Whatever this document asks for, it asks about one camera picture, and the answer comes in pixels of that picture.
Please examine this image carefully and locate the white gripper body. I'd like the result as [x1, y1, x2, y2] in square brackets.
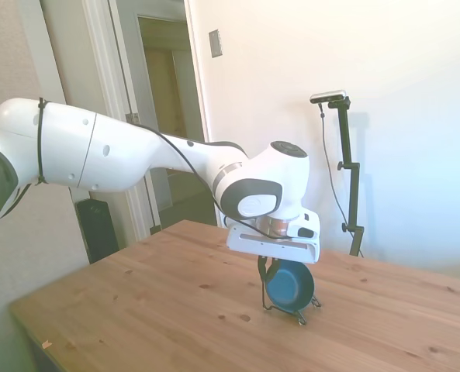
[225, 211, 322, 265]

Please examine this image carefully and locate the blue bowl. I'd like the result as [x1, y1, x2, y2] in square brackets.
[265, 259, 316, 315]

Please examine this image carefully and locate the black tower appliance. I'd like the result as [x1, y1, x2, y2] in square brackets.
[74, 198, 119, 265]

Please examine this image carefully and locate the white door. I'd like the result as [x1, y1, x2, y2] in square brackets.
[107, 0, 164, 237]

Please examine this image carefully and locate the black wire dish rack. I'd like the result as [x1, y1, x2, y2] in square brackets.
[260, 270, 323, 326]

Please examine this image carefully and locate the black camera stand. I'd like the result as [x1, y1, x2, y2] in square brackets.
[327, 97, 366, 257]

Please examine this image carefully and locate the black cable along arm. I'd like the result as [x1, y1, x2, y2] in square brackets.
[136, 122, 295, 238]

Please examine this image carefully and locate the exterior camera on stand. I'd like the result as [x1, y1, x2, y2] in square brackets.
[309, 89, 348, 105]

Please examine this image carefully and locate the grey wall switch plate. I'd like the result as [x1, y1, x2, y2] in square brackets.
[208, 28, 224, 60]

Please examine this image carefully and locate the black strap around arm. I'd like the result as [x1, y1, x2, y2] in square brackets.
[35, 97, 51, 187]

